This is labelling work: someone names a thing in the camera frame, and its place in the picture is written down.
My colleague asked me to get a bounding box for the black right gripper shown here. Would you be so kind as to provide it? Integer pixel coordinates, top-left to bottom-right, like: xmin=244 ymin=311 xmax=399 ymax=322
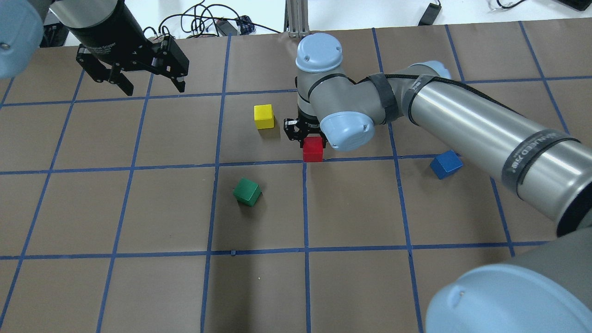
xmin=283 ymin=113 xmax=324 ymax=143

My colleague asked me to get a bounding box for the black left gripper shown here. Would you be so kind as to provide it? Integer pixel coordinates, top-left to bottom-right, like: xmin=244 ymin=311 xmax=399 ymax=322
xmin=75 ymin=13 xmax=190 ymax=97

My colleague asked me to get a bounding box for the red wooden block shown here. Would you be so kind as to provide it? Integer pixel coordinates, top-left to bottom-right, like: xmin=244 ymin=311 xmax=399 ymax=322
xmin=302 ymin=136 xmax=324 ymax=163

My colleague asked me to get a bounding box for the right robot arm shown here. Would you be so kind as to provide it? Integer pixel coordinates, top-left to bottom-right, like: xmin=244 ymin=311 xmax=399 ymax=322
xmin=284 ymin=32 xmax=592 ymax=333

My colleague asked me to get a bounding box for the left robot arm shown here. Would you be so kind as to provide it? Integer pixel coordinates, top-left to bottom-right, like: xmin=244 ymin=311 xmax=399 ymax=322
xmin=0 ymin=0 xmax=190 ymax=96

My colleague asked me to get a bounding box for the yellow wooden block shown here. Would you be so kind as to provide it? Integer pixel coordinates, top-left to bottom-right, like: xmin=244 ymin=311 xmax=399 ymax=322
xmin=253 ymin=104 xmax=275 ymax=130

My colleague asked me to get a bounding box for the green wooden block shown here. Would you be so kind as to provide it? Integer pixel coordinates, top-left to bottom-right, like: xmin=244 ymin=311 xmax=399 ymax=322
xmin=233 ymin=178 xmax=262 ymax=207

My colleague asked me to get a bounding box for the blue wooden block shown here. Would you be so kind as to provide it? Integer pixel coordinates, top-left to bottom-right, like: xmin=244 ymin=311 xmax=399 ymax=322
xmin=430 ymin=150 xmax=464 ymax=180

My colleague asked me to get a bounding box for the black power adapter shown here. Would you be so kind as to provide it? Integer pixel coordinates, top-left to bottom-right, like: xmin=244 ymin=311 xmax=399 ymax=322
xmin=418 ymin=3 xmax=442 ymax=26

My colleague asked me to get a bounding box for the aluminium frame post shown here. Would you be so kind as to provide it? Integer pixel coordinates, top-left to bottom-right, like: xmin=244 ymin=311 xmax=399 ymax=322
xmin=284 ymin=0 xmax=309 ymax=38

